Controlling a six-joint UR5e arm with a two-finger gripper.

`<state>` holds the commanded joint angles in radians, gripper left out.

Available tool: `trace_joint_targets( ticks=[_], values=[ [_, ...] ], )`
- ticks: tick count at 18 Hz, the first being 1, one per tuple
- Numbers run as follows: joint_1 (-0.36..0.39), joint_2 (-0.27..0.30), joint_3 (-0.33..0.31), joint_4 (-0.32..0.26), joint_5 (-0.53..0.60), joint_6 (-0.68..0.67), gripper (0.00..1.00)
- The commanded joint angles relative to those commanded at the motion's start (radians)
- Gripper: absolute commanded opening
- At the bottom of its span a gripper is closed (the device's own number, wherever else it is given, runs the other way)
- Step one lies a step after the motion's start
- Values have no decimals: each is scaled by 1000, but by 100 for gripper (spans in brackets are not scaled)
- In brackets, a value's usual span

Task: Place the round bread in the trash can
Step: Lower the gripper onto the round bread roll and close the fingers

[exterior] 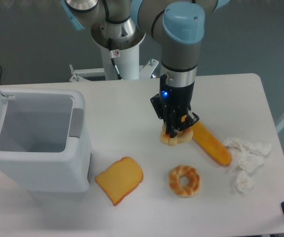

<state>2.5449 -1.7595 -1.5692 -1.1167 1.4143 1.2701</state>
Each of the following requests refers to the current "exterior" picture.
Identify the round bread roll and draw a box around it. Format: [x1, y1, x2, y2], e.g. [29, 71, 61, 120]
[160, 124, 193, 146]

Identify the white trash can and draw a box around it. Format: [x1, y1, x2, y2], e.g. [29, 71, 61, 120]
[0, 88, 91, 193]

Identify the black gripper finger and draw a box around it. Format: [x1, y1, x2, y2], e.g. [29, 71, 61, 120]
[169, 108, 200, 138]
[150, 93, 171, 128]

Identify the braided ring bread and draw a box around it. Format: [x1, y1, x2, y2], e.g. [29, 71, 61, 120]
[168, 165, 201, 198]

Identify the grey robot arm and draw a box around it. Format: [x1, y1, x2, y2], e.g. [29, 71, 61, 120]
[61, 0, 226, 138]

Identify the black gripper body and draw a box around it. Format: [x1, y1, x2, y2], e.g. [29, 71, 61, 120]
[159, 74, 194, 121]

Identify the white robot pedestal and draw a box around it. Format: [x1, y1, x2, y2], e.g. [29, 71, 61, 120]
[69, 19, 160, 82]

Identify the orange toast slice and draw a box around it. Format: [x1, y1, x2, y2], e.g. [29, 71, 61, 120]
[95, 157, 144, 206]

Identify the crumpled white tissue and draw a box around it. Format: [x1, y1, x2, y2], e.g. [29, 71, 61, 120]
[222, 137, 272, 195]

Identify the long orange baguette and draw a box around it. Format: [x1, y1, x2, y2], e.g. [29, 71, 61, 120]
[192, 121, 232, 165]

